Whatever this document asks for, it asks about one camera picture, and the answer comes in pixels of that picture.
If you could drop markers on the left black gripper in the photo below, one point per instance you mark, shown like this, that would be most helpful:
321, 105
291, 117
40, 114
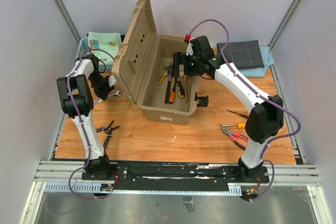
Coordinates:
103, 93

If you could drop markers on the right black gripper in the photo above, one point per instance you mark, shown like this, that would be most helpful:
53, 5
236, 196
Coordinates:
179, 58

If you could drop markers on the silver open-end wrench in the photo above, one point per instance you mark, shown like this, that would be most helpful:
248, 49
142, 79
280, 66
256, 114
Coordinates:
116, 94

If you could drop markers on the yellow black handled pliers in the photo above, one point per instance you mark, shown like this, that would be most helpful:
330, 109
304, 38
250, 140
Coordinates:
166, 77

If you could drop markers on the wooden handle tool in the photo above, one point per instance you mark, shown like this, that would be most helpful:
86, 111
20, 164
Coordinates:
186, 83

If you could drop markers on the small claw hammer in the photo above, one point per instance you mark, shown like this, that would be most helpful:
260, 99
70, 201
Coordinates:
167, 94

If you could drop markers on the orange handled black screwdriver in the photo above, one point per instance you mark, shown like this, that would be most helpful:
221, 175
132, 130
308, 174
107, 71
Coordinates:
173, 93

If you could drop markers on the tan plastic tool box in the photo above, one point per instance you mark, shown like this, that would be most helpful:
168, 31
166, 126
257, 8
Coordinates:
140, 63

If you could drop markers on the red black thin screwdriver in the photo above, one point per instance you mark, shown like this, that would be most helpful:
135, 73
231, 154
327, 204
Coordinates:
240, 114

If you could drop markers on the black yellow handled screwdriver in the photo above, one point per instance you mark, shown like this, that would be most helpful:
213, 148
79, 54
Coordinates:
180, 88

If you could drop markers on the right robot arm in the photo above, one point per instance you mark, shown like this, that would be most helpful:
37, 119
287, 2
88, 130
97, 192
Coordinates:
265, 112

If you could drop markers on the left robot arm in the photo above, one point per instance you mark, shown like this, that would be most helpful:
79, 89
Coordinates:
77, 102

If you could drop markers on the blue plastic basket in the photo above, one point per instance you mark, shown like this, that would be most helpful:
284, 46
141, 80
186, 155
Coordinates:
82, 48

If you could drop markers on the green cartoon print cloth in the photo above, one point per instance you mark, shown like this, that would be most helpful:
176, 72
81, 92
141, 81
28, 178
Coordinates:
105, 45

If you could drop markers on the dark grey checked cloth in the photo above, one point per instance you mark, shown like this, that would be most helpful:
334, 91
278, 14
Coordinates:
244, 54

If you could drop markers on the light blue folded cloth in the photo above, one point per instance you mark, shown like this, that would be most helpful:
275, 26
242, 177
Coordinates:
260, 72

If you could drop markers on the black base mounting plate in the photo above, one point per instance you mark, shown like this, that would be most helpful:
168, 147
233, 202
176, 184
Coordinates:
137, 175

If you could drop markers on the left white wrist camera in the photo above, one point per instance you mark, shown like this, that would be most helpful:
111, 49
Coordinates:
111, 80

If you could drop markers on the red handled pliers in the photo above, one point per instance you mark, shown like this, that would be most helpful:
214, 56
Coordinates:
234, 136

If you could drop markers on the blue slotted cable duct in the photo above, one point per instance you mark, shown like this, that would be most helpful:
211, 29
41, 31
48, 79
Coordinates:
99, 188

